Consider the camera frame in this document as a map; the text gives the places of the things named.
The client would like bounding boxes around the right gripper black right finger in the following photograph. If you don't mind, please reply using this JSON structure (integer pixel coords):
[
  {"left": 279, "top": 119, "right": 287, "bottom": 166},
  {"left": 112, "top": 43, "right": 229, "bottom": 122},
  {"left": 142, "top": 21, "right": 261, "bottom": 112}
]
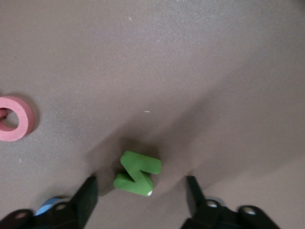
[{"left": 180, "top": 176, "right": 281, "bottom": 229}]

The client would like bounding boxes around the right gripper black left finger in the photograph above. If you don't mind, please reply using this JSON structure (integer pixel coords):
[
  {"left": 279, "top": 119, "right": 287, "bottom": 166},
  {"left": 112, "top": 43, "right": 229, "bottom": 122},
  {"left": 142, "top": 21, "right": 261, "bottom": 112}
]
[{"left": 0, "top": 176, "right": 99, "bottom": 229}]

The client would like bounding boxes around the green capital letter N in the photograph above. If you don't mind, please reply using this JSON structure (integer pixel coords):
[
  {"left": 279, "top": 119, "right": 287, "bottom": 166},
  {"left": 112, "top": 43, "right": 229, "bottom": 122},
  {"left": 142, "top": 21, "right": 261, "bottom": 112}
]
[{"left": 113, "top": 150, "right": 162, "bottom": 197}]

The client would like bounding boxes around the red capital letter Q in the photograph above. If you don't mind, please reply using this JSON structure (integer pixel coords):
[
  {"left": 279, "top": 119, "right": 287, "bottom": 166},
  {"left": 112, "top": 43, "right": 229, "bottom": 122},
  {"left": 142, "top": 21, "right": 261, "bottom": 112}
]
[{"left": 0, "top": 95, "right": 36, "bottom": 142}]

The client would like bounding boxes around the brown table cover mat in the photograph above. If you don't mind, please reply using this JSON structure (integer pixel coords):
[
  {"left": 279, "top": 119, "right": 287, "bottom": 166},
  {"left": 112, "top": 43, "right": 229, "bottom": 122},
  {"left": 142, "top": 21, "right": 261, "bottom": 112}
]
[{"left": 0, "top": 0, "right": 305, "bottom": 229}]

